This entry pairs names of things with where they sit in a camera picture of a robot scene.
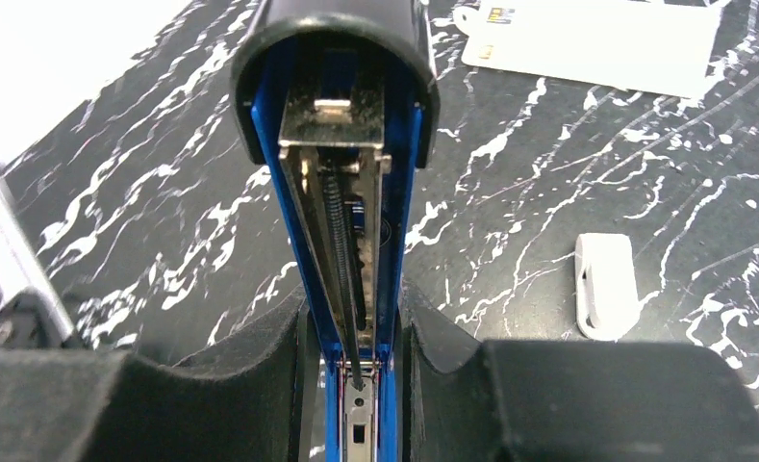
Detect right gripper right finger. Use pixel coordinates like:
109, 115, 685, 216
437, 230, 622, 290
396, 282, 759, 461

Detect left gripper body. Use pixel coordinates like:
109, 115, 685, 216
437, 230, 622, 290
0, 179, 77, 349

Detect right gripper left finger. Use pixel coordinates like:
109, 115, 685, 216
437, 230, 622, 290
0, 288, 318, 461

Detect small white stapler remover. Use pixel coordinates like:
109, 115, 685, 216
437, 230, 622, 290
574, 233, 642, 342

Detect white plastic package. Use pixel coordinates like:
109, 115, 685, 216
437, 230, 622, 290
452, 1, 726, 98

